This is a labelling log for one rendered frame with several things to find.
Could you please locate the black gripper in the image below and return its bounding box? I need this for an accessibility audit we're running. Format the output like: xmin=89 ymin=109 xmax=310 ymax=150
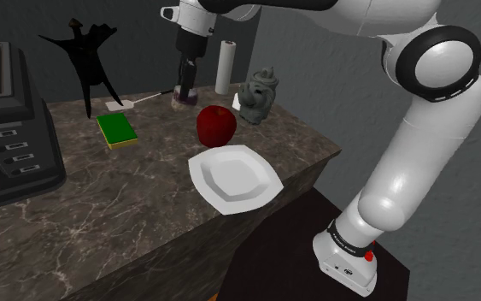
xmin=175 ymin=27 xmax=208 ymax=102

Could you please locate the purple glass cup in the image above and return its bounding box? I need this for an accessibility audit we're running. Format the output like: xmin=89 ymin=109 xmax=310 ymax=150
xmin=171 ymin=85 xmax=199 ymax=111

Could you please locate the white paper towel roll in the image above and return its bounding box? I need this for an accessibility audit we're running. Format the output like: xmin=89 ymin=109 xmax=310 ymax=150
xmin=214 ymin=39 xmax=238 ymax=96

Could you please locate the red apple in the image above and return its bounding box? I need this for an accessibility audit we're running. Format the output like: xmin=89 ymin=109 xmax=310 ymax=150
xmin=196 ymin=104 xmax=238 ymax=149

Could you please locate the white spatula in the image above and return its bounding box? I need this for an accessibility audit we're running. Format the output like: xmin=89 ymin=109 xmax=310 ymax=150
xmin=105 ymin=89 xmax=174 ymax=113

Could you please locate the grey stone figure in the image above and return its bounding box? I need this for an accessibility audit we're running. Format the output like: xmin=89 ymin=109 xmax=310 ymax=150
xmin=237 ymin=66 xmax=280 ymax=126

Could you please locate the green and yellow sponge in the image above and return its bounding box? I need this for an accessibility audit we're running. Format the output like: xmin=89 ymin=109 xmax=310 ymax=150
xmin=96 ymin=111 xmax=139 ymax=151

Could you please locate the black branching figure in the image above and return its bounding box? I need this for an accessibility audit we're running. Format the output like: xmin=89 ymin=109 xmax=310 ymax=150
xmin=38 ymin=17 xmax=125 ymax=120

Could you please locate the white plate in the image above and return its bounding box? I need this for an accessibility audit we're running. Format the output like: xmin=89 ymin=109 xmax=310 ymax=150
xmin=187 ymin=144 xmax=284 ymax=216

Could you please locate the black toaster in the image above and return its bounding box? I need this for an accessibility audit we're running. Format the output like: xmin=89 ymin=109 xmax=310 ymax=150
xmin=0 ymin=40 xmax=67 ymax=215

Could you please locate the dark robot stand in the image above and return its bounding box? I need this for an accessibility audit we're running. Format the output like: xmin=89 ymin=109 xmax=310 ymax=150
xmin=215 ymin=186 xmax=411 ymax=301

